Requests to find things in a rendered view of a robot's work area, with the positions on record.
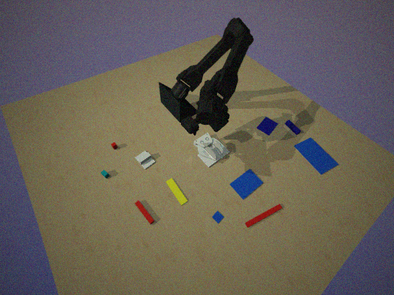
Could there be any yellow flat bar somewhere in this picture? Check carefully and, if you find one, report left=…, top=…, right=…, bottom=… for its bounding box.
left=166, top=178, right=188, bottom=205

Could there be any blue flat rectangular plate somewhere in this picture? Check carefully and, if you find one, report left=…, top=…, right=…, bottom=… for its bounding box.
left=294, top=137, right=338, bottom=175

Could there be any small blue square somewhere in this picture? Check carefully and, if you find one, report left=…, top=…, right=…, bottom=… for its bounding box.
left=212, top=210, right=223, bottom=224

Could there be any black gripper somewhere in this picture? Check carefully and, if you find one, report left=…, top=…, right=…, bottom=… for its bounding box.
left=181, top=105, right=228, bottom=135

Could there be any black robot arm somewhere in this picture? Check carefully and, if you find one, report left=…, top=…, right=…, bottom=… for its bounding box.
left=169, top=17, right=254, bottom=132

